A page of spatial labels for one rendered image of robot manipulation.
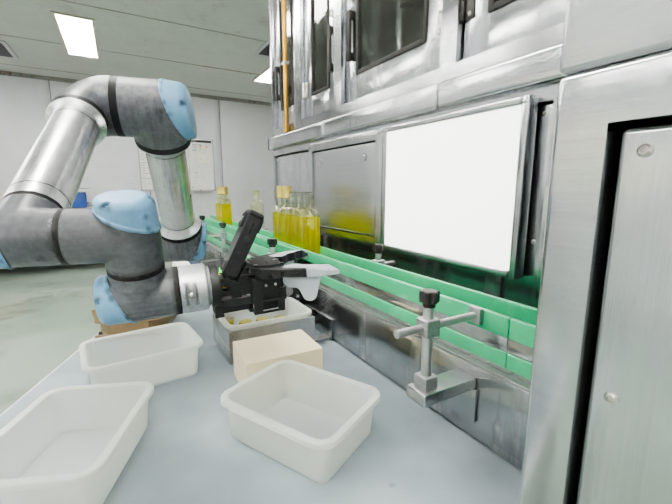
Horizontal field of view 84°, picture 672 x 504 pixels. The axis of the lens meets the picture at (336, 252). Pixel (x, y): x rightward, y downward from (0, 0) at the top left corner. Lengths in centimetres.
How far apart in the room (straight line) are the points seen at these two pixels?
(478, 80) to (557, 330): 62
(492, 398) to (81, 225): 62
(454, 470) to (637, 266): 42
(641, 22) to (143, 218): 52
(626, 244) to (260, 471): 53
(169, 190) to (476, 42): 77
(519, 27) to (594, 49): 56
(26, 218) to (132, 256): 13
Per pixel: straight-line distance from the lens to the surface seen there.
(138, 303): 60
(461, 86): 91
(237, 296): 63
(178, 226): 108
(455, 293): 77
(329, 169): 134
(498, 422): 66
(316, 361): 81
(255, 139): 742
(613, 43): 35
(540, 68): 80
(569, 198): 34
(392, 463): 64
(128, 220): 54
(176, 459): 69
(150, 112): 86
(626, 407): 37
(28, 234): 58
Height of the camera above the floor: 116
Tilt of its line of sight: 10 degrees down
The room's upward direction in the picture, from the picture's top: straight up
